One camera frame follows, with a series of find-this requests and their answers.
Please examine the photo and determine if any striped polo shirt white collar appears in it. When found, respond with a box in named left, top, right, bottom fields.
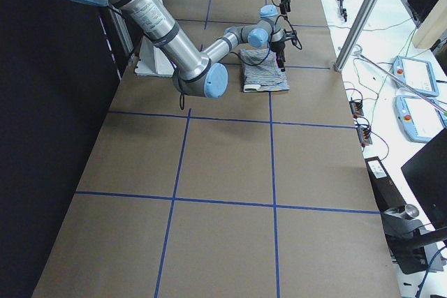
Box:
left=239, top=49, right=290, bottom=93

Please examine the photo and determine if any upper orange terminal board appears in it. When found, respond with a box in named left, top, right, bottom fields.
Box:
left=349, top=100, right=364, bottom=119

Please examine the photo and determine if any orange terminal board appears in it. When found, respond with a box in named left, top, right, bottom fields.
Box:
left=356, top=124, right=372, bottom=147
left=349, top=100, right=364, bottom=119

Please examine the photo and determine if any lower orange terminal board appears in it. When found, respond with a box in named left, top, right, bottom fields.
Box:
left=356, top=124, right=372, bottom=147

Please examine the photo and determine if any upper blue teach pendant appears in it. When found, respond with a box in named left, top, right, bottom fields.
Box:
left=393, top=56, right=439, bottom=97

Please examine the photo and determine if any blue teach pendant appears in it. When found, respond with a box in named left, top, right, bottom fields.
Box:
left=393, top=56, right=439, bottom=97
left=394, top=95, right=446, bottom=143

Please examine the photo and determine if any lower blue teach pendant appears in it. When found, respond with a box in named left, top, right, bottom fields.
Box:
left=394, top=95, right=446, bottom=143

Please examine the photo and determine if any long metal rod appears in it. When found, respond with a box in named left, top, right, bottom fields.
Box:
left=353, top=52, right=447, bottom=116

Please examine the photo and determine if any black box white label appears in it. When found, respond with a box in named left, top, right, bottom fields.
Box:
left=365, top=156, right=406, bottom=212

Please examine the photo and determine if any black monitor lower right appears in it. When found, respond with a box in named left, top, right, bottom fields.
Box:
left=401, top=129, right=447, bottom=228

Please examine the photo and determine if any silver metal cylinder clamp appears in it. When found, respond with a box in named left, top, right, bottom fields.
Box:
left=384, top=204, right=420, bottom=221

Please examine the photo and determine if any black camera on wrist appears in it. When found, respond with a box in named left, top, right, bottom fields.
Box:
left=286, top=30, right=302, bottom=50

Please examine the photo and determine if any aluminium frame post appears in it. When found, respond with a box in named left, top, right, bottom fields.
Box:
left=334, top=0, right=378, bottom=72

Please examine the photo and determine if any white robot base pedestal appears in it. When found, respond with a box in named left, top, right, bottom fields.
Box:
left=135, top=36, right=174, bottom=78

